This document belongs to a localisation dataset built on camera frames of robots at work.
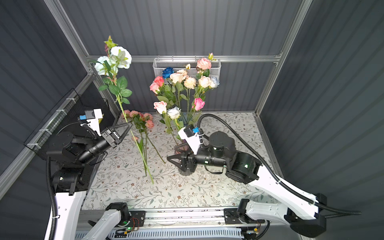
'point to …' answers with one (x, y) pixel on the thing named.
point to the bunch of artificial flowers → (144, 121)
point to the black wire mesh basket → (65, 115)
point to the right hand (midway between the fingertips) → (173, 155)
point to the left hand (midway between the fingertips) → (132, 124)
